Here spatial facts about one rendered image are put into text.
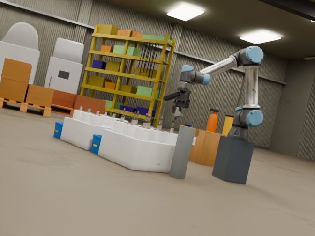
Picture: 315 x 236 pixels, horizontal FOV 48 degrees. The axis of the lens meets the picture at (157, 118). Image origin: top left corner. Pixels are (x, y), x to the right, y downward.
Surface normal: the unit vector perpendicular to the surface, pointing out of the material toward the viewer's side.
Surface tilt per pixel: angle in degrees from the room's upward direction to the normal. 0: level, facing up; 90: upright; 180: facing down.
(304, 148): 90
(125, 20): 90
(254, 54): 83
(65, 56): 72
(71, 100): 90
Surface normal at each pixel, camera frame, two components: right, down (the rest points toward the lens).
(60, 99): 0.30, 0.07
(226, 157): -0.92, -0.20
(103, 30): -0.52, -0.11
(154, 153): 0.65, 0.15
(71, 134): -0.71, -0.15
